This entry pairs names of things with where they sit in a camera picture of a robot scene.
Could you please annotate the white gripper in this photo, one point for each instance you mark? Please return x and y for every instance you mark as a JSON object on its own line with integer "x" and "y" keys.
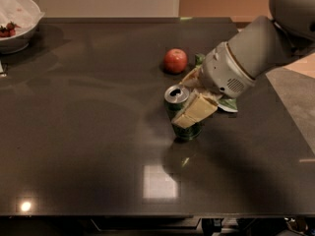
{"x": 223, "y": 70}

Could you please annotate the green soda can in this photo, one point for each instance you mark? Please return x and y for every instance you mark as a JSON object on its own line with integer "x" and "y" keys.
{"x": 174, "y": 99}

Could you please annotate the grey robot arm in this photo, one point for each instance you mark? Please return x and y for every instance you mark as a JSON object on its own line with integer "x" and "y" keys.
{"x": 275, "y": 41}

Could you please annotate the green chip bag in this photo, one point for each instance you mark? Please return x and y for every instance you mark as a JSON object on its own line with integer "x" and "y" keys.
{"x": 226, "y": 104}

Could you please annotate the red apple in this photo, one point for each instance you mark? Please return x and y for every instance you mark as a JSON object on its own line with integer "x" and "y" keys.
{"x": 175, "y": 61}

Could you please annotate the red strawberries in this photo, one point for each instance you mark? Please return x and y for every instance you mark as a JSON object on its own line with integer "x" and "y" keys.
{"x": 9, "y": 30}

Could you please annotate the white napkin in bowl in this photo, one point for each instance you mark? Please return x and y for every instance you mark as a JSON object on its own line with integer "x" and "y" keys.
{"x": 24, "y": 13}

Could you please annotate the white bowl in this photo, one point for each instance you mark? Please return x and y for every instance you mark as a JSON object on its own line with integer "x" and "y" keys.
{"x": 17, "y": 42}

